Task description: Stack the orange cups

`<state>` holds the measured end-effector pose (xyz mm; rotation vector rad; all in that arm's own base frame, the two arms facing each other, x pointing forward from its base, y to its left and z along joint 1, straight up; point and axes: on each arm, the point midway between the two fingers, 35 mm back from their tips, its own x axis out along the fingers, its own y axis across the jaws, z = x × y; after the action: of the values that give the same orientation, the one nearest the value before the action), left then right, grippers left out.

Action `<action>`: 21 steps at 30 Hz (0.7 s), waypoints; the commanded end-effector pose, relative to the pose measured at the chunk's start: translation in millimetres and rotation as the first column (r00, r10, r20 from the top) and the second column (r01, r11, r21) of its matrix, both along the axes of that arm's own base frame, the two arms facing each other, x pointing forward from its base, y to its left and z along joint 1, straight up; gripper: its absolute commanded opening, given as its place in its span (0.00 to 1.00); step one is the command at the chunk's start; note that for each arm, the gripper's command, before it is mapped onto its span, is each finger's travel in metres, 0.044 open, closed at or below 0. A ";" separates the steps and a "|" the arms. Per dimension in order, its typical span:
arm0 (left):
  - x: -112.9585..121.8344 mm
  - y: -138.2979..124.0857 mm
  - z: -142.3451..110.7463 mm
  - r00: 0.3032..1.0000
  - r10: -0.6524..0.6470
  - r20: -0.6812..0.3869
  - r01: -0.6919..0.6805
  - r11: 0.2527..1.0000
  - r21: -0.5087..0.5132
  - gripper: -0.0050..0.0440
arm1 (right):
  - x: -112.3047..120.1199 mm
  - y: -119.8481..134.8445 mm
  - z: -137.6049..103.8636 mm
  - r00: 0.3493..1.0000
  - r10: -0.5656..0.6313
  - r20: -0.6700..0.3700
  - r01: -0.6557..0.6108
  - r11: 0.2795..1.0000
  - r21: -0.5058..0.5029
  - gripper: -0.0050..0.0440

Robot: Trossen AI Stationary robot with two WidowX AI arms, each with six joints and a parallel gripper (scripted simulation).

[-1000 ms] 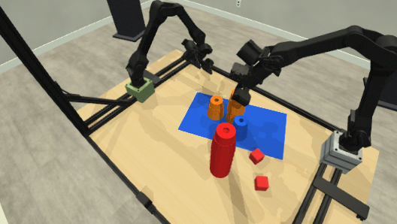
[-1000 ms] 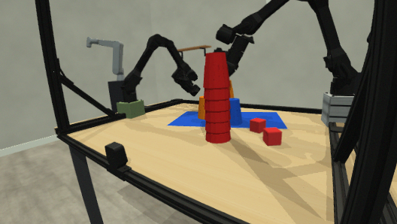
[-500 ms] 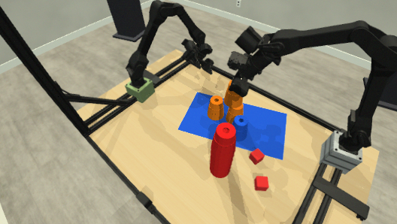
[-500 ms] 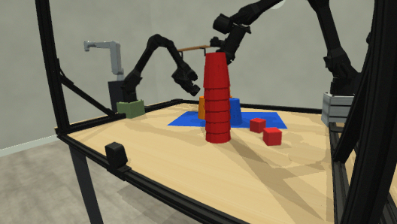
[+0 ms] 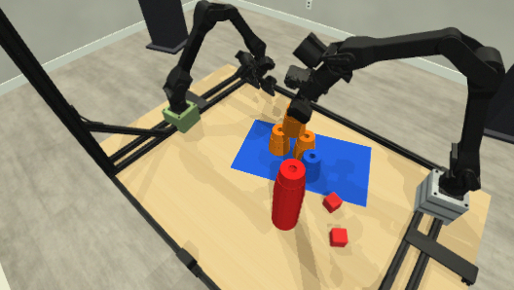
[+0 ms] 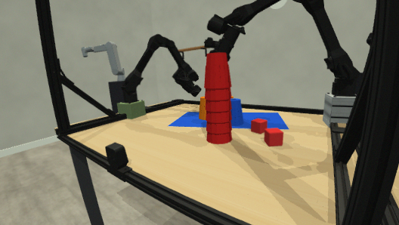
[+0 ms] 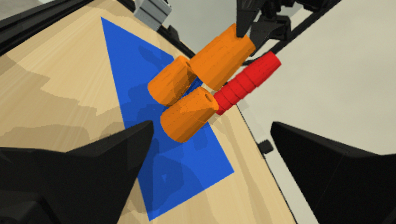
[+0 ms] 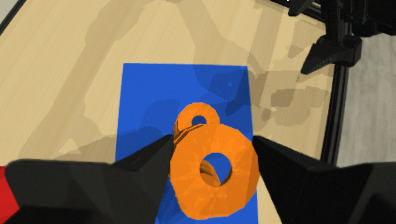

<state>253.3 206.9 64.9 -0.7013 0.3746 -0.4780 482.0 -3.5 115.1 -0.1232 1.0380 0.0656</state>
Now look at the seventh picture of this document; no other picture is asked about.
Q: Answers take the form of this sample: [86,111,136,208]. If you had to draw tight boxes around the blue flat mat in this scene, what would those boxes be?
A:
[101,17,234,221]

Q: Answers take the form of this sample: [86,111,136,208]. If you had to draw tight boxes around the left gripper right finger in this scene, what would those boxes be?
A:
[270,121,396,224]

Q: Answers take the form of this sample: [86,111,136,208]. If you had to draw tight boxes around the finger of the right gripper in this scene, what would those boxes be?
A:
[236,0,267,38]
[249,22,285,57]

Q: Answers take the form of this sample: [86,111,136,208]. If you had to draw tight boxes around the orange cup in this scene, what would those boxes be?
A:
[161,86,219,143]
[148,55,197,107]
[189,23,256,91]

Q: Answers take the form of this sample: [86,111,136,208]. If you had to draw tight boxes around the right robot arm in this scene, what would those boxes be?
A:
[285,0,330,13]

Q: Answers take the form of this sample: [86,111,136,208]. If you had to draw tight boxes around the red cup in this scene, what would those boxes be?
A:
[228,77,249,99]
[235,70,257,93]
[221,84,241,105]
[215,102,226,115]
[214,90,233,110]
[243,51,281,87]

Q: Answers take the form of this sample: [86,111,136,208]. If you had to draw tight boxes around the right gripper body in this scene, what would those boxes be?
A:
[257,0,291,41]

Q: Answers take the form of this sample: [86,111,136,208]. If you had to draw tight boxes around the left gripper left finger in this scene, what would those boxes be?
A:
[0,120,154,224]

